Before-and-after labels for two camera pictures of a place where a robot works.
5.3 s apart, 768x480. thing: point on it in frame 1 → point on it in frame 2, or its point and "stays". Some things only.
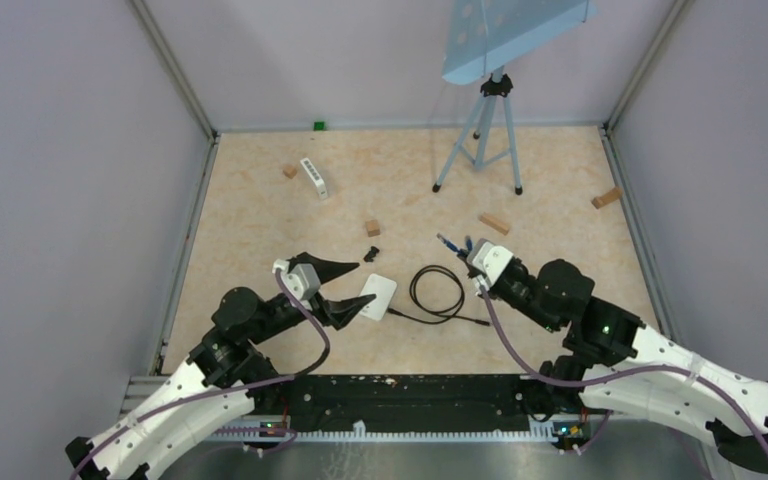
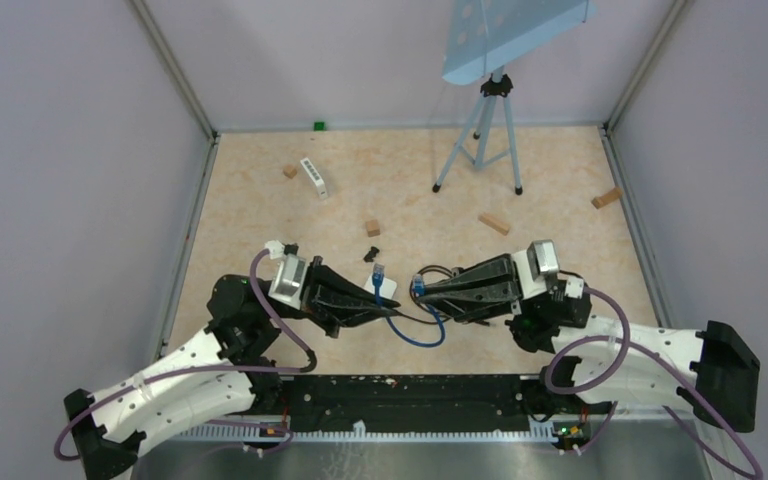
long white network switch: [316, 177] stays
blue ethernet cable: [462, 252] → [418, 284]
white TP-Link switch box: [385, 290] stays
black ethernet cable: [435, 312] stays
